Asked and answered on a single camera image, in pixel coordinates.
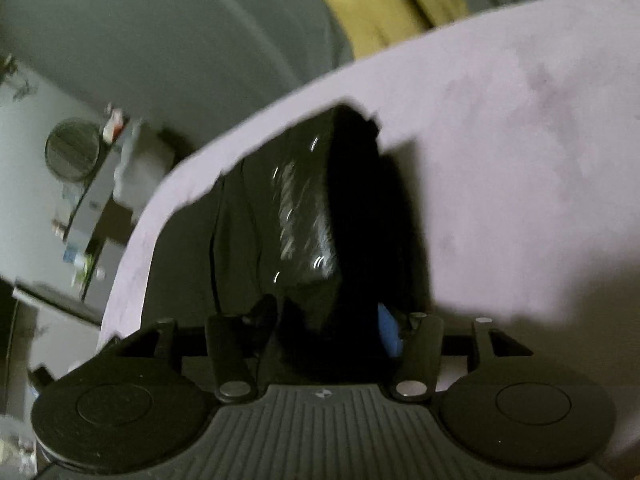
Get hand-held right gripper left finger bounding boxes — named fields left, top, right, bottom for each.
left=119, top=313, right=261, bottom=405

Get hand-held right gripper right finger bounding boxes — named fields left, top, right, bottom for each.
left=377, top=302, right=534, bottom=404

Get black pants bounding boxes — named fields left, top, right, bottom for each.
left=207, top=102, right=437, bottom=387

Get white cabinet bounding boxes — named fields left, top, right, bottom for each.
left=0, top=279, right=107, bottom=413

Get lavender bed sheet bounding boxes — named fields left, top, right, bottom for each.
left=97, top=0, right=640, bottom=480

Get small toy figurine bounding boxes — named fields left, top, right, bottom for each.
left=101, top=104, right=127, bottom=144

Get yellow curtain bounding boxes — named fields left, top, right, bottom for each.
left=281, top=0, right=469, bottom=59

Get round table mirror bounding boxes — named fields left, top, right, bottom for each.
left=44, top=116, right=102, bottom=182

